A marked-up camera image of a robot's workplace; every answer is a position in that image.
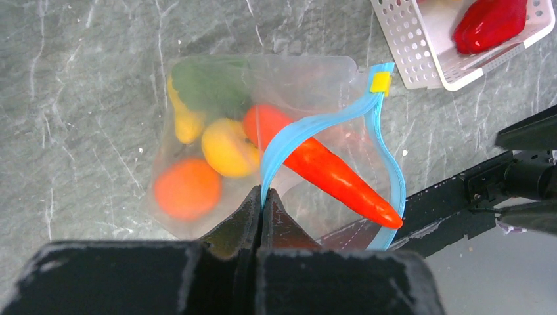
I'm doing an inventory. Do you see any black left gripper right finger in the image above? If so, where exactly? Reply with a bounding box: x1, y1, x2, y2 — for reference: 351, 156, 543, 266
256, 188, 445, 315

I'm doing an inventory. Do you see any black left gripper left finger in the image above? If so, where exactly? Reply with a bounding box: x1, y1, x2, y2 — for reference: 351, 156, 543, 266
3, 186, 261, 314

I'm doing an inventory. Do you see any orange toy orange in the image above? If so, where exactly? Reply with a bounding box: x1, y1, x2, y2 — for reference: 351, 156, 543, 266
153, 158, 223, 221

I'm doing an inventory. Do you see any yellow toy pear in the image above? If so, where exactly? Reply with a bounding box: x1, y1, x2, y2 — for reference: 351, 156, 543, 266
201, 118, 260, 178

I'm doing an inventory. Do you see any clear zip top bag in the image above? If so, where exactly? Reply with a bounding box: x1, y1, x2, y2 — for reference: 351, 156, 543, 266
146, 55, 406, 248

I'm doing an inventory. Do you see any orange toy carrot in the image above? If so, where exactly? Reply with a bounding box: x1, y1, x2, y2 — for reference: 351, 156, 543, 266
242, 103, 403, 229

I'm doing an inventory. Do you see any green toy vegetable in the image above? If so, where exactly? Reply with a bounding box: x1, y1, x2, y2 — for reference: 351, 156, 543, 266
171, 56, 254, 119

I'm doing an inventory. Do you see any white perforated plastic basket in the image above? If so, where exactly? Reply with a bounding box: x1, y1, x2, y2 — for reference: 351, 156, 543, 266
371, 0, 556, 91

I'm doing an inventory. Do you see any red toy pepper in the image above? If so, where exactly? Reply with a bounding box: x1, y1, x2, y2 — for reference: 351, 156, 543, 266
453, 0, 527, 54

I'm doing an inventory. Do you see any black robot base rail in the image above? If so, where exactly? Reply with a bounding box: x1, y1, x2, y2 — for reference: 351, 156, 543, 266
319, 107, 556, 256

